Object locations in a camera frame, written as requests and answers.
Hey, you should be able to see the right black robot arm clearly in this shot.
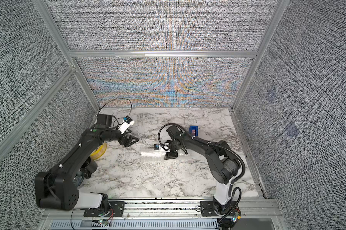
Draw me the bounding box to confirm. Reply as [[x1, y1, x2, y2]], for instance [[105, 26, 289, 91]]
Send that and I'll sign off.
[[158, 123, 246, 217]]

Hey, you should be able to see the aluminium front rail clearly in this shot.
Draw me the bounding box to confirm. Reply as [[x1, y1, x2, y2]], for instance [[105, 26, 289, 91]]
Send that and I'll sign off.
[[38, 197, 287, 230]]

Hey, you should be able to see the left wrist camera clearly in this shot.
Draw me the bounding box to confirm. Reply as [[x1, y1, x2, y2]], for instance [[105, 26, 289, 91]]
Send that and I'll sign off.
[[118, 116, 135, 134]]

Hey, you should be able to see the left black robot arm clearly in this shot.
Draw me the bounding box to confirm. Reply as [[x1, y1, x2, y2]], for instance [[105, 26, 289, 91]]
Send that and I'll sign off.
[[35, 114, 139, 214]]

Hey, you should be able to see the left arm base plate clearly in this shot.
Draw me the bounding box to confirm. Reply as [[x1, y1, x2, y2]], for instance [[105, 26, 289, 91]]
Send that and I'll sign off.
[[83, 201, 126, 218]]

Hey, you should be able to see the clear bubble wrap sheet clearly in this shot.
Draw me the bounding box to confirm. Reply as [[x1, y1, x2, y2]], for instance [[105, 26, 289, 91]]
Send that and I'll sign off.
[[139, 143, 167, 163]]

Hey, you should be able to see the yellow round vase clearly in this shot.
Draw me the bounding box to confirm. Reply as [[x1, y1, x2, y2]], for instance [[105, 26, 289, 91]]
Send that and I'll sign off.
[[90, 142, 107, 161]]

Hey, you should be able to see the blue tape dispenser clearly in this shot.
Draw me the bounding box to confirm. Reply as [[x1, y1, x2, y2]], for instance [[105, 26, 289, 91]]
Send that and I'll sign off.
[[189, 126, 199, 137]]

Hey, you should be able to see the black cylindrical vase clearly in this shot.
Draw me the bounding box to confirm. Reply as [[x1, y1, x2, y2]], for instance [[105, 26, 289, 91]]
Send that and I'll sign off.
[[81, 157, 98, 179]]

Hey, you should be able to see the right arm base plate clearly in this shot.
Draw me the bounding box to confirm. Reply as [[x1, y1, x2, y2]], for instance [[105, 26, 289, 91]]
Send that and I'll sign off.
[[199, 201, 227, 217]]

